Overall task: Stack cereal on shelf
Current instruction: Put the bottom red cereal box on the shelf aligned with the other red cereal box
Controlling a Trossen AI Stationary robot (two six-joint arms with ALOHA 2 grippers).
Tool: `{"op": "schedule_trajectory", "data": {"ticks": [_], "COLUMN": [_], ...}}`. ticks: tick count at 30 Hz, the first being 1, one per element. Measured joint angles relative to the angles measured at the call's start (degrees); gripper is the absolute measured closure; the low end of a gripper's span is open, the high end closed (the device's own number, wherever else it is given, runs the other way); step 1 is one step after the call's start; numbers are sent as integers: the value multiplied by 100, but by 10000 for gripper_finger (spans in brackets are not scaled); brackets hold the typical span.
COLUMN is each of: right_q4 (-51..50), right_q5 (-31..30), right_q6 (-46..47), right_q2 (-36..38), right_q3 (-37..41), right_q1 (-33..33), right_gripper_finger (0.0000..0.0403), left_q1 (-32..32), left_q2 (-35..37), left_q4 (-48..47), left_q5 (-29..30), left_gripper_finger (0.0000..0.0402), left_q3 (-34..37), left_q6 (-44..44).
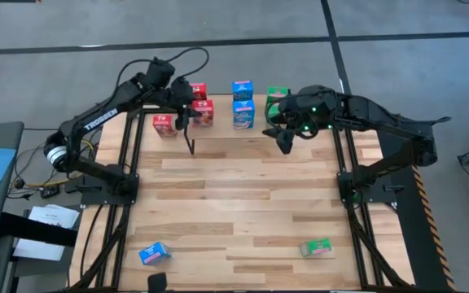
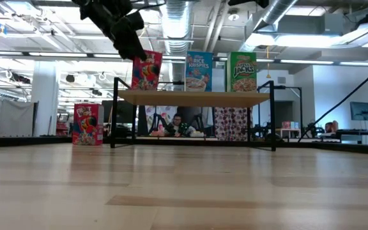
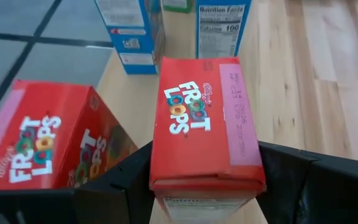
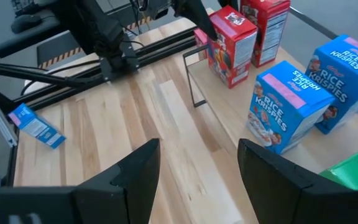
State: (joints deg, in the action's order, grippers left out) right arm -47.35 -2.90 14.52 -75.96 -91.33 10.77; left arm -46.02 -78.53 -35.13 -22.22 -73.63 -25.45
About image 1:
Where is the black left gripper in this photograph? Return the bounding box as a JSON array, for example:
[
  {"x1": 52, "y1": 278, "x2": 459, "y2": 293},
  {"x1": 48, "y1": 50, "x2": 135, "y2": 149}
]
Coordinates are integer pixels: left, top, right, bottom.
[{"x1": 164, "y1": 77, "x2": 202, "y2": 132}]

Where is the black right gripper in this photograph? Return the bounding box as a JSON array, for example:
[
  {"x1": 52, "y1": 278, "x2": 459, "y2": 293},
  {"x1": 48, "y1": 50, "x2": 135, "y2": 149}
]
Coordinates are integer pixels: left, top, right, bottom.
[{"x1": 261, "y1": 84, "x2": 340, "y2": 155}]

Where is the red Froot Loops cereal box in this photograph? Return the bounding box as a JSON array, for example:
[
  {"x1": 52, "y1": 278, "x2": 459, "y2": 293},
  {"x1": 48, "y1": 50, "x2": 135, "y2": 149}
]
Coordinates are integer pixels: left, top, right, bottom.
[
  {"x1": 151, "y1": 114, "x2": 178, "y2": 139},
  {"x1": 191, "y1": 98, "x2": 216, "y2": 128},
  {"x1": 189, "y1": 82, "x2": 208, "y2": 102}
]

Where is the green Apple Jacks cereal box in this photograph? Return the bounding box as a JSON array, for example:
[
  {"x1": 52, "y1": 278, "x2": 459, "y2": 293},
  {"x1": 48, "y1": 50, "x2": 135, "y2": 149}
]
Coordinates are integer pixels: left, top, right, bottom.
[
  {"x1": 299, "y1": 238, "x2": 333, "y2": 258},
  {"x1": 265, "y1": 101, "x2": 283, "y2": 121},
  {"x1": 266, "y1": 85, "x2": 291, "y2": 105}
]

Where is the blue Rice Krispies cereal box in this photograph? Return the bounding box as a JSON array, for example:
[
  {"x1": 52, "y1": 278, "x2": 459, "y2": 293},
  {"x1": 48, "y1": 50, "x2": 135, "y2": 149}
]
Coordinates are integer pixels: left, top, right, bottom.
[
  {"x1": 232, "y1": 99, "x2": 256, "y2": 131},
  {"x1": 138, "y1": 241, "x2": 173, "y2": 267},
  {"x1": 231, "y1": 80, "x2": 255, "y2": 102}
]

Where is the black power adapter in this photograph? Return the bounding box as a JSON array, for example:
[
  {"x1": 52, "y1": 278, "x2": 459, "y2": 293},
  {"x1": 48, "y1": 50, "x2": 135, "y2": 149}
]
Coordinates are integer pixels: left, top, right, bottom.
[{"x1": 40, "y1": 185, "x2": 61, "y2": 199}]

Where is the white paper sheet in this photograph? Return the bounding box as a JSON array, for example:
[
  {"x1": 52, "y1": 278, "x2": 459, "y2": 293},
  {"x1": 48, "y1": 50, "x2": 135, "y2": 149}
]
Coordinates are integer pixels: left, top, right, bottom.
[
  {"x1": 28, "y1": 204, "x2": 81, "y2": 230},
  {"x1": 12, "y1": 238, "x2": 67, "y2": 262}
]

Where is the small black rounded object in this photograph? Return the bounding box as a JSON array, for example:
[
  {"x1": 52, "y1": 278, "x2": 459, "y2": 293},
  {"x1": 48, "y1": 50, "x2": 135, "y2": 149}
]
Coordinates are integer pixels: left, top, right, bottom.
[{"x1": 147, "y1": 271, "x2": 168, "y2": 292}]

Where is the black hazard-striped floor mat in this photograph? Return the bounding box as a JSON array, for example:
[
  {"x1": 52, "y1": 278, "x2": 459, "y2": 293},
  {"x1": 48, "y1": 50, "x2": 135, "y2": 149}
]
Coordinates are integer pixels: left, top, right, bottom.
[{"x1": 375, "y1": 116, "x2": 459, "y2": 292}]

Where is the wooden shelf black metal frame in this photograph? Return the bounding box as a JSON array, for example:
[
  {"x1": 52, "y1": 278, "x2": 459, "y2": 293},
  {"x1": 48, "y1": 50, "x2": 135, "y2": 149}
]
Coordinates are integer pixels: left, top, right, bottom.
[{"x1": 183, "y1": 89, "x2": 297, "y2": 155}]

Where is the black aluminium table frame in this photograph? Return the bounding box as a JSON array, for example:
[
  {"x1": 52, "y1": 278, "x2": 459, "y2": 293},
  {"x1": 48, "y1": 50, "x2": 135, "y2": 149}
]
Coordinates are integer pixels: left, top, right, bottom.
[{"x1": 69, "y1": 94, "x2": 413, "y2": 292}]

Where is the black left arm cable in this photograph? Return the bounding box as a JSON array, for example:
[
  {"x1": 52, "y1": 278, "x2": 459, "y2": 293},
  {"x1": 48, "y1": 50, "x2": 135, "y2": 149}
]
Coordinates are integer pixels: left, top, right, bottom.
[{"x1": 113, "y1": 46, "x2": 211, "y2": 94}]

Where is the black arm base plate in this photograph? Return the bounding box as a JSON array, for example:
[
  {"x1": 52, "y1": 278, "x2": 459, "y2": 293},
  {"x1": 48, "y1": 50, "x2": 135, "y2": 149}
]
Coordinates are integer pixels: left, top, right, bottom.
[
  {"x1": 337, "y1": 170, "x2": 398, "y2": 204},
  {"x1": 80, "y1": 173, "x2": 140, "y2": 207}
]

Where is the yellow power cable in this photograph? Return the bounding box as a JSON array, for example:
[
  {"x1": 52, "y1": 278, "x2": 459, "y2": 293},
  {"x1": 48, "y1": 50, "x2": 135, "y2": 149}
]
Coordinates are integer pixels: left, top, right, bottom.
[{"x1": 24, "y1": 139, "x2": 96, "y2": 189}]

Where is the black floor cable bundle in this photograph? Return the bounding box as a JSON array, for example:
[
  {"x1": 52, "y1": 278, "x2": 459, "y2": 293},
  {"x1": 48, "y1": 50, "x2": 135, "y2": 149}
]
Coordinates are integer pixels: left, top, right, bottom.
[{"x1": 6, "y1": 126, "x2": 105, "y2": 201}]

